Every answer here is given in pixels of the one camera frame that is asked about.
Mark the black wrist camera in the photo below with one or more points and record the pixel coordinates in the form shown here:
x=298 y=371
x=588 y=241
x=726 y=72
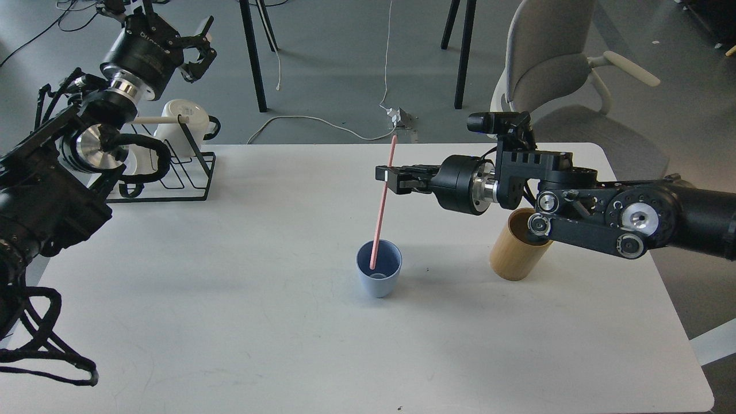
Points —
x=498 y=122

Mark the white power plug adapter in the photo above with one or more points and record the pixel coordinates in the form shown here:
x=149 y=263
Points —
x=400 y=118

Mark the grey office chair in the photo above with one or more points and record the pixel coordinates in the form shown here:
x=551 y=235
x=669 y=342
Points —
x=545 y=61

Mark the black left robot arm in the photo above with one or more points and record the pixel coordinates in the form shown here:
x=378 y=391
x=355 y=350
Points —
x=56 y=182

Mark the blue plastic cup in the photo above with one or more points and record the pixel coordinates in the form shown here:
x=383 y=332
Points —
x=380 y=280

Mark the black wire cup rack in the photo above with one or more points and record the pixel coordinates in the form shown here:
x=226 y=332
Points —
x=191 y=170

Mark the black table leg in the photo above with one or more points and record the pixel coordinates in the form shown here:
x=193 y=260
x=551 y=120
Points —
x=465 y=47
x=252 y=51

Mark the black table leg left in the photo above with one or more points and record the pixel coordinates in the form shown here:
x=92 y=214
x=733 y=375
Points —
x=252 y=51

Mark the black table leg right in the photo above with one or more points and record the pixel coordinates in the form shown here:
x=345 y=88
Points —
x=465 y=47

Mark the bamboo cylinder holder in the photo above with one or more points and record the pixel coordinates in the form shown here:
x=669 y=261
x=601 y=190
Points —
x=514 y=255

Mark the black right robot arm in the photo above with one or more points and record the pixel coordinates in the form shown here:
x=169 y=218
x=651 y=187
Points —
x=623 y=219

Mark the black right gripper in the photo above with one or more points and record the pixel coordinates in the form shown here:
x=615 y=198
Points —
x=465 y=184

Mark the pink chopstick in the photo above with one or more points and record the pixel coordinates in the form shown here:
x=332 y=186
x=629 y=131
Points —
x=381 y=210

